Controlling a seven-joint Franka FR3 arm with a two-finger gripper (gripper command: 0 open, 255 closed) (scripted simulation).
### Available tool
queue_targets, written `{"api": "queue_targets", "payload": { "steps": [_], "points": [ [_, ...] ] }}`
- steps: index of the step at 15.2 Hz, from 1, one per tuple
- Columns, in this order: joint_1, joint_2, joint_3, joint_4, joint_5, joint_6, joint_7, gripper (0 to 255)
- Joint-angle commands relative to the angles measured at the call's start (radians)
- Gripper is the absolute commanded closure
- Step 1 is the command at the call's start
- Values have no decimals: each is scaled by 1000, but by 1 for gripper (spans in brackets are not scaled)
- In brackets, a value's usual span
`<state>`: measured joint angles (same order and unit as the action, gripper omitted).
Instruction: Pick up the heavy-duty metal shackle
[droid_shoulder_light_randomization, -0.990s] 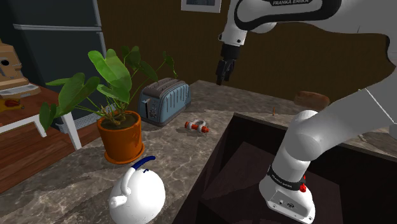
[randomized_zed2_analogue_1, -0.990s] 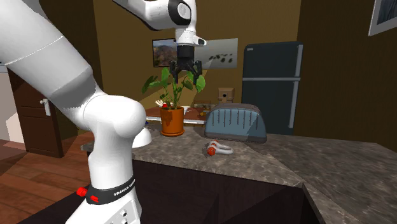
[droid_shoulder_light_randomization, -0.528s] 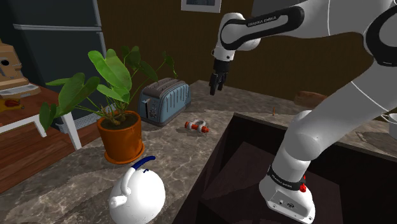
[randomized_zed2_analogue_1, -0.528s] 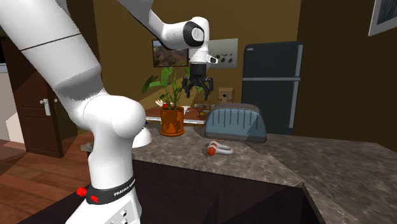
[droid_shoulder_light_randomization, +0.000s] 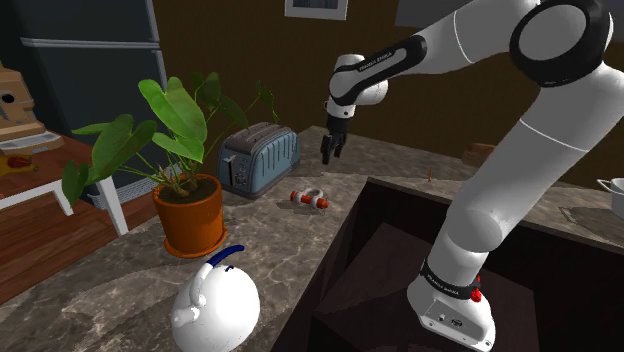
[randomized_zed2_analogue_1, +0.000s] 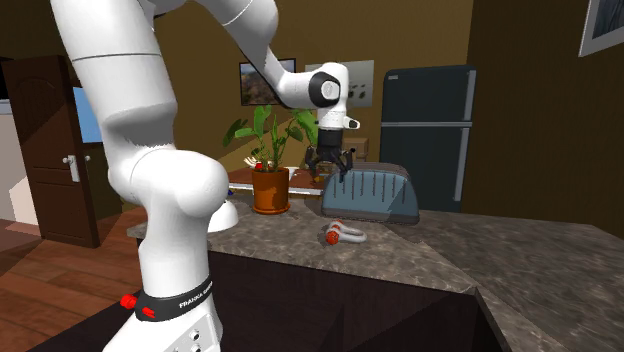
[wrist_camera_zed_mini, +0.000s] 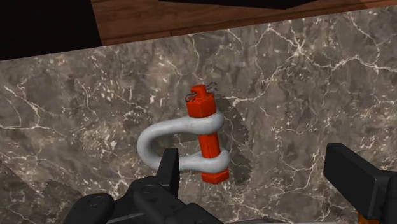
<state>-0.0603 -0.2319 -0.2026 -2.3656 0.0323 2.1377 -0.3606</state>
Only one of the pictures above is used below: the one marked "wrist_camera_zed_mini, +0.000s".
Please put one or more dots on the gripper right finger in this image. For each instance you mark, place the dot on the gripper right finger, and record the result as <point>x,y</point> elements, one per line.
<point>359,183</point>

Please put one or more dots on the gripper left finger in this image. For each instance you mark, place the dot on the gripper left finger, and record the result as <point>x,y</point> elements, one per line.
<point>149,198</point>

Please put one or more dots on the grey shackle with red pin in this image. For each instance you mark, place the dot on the grey shackle with red pin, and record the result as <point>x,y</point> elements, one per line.
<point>198,136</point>

